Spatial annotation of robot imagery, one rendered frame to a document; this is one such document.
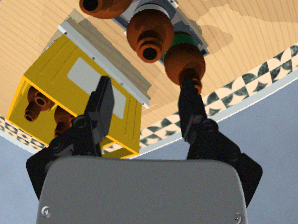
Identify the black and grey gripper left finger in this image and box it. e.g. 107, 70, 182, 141
26, 76, 115, 200

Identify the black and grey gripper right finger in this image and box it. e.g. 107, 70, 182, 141
178, 78, 263, 208

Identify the yellow crate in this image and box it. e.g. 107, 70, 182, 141
6, 34, 142, 158

